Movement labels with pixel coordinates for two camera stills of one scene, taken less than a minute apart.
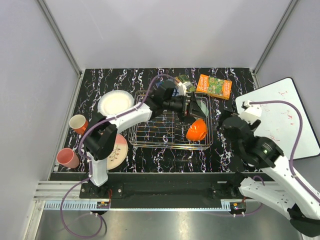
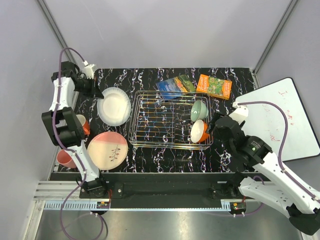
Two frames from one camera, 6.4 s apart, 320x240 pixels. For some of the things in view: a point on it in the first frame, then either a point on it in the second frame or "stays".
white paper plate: [113, 101] stays
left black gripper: [195, 111] -> [97, 93]
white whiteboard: [281, 122] stays
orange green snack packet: [218, 87] stays
